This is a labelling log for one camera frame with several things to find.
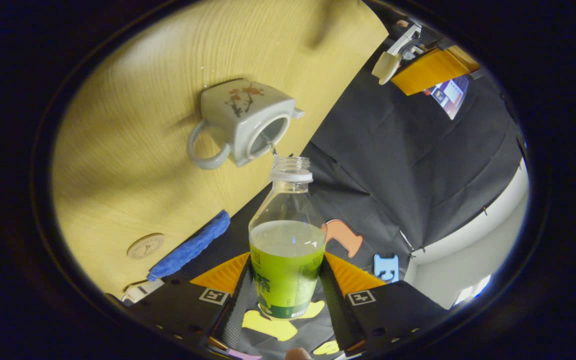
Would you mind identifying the round wooden coaster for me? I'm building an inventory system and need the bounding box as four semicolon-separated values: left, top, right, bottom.
126;232;166;260

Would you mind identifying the blue towel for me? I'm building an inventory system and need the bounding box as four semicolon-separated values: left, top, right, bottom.
146;209;232;282

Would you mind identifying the green label water bottle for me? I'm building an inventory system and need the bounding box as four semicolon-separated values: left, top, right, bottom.
248;155;327;320

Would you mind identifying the computer monitor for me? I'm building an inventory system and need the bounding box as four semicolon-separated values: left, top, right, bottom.
424;75;471;121

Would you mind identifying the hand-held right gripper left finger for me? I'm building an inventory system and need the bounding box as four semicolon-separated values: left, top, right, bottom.
118;252;255;358

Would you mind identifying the white toaster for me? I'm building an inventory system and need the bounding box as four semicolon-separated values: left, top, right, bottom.
121;278;165;304

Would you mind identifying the white ceramic teacup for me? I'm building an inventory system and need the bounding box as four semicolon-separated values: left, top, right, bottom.
186;78;305;171

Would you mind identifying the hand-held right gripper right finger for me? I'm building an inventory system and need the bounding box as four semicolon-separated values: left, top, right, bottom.
318;252;450;357

